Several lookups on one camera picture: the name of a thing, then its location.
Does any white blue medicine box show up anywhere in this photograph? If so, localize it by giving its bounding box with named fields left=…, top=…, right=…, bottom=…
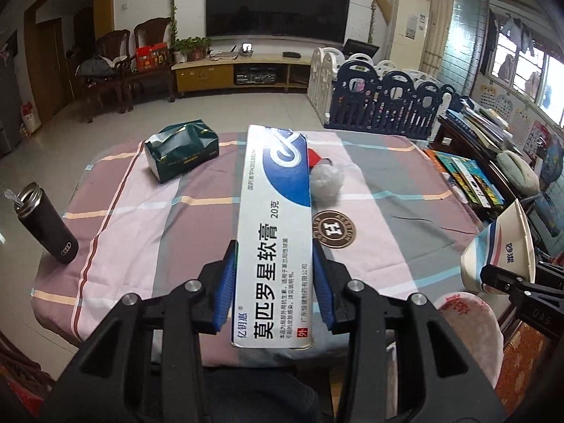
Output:
left=231, top=125, right=313, bottom=349

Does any white paper cup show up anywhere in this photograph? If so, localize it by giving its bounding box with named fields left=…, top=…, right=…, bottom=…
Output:
left=461, top=201, right=536, bottom=294

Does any white plastic bag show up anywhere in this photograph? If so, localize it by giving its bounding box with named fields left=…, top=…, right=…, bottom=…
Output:
left=310, top=159, right=344, bottom=201

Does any orange patterned chair cushion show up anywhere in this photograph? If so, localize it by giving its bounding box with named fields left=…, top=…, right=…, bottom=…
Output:
left=495, top=323, right=550, bottom=415

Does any plaid pink grey tablecloth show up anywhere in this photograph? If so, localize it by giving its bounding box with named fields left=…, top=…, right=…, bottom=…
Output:
left=31, top=131, right=481, bottom=345

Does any green grey cushion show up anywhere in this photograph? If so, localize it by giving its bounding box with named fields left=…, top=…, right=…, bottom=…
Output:
left=496, top=150, right=540, bottom=197

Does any red wrapper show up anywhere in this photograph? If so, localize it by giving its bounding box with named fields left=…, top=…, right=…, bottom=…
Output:
left=308, top=148, right=333, bottom=170

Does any stack of books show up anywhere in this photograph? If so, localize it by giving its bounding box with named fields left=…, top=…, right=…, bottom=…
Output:
left=429, top=116, right=521, bottom=217

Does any dark green tissue pack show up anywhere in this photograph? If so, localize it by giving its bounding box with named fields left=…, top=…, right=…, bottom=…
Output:
left=143, top=119, right=220, bottom=183

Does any navy white baby fence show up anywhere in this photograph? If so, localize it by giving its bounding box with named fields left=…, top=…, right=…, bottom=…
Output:
left=307, top=48, right=461, bottom=140

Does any black tumbler with straw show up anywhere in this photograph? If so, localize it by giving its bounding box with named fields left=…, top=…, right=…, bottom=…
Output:
left=4, top=182, right=78, bottom=264

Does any wooden tv cabinet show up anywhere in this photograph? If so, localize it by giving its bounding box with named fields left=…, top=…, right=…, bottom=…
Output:
left=171, top=55, right=311, bottom=96

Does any potted green plant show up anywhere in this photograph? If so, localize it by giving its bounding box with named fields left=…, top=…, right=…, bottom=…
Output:
left=172, top=36, right=211, bottom=63

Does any red gift box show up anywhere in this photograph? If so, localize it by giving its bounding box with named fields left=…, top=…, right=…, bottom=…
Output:
left=136, top=42, right=170, bottom=72

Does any wooden armchair left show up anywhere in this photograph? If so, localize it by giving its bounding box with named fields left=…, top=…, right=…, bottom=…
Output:
left=75, top=29, right=133, bottom=114

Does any wooden armchair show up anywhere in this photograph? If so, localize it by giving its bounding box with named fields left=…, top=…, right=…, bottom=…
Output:
left=75, top=29, right=133, bottom=114
left=124, top=17, right=175, bottom=111

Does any wooden armchair right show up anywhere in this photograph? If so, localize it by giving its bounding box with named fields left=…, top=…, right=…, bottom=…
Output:
left=124, top=17, right=175, bottom=111

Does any white standing air conditioner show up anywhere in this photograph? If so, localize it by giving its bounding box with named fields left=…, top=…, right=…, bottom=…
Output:
left=384, top=0, right=430, bottom=70

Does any black television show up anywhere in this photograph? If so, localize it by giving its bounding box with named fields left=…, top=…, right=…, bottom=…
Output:
left=206, top=0, right=350, bottom=43

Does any beige curtain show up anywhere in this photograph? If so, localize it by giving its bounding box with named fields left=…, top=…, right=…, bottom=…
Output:
left=421, top=0, right=454, bottom=78

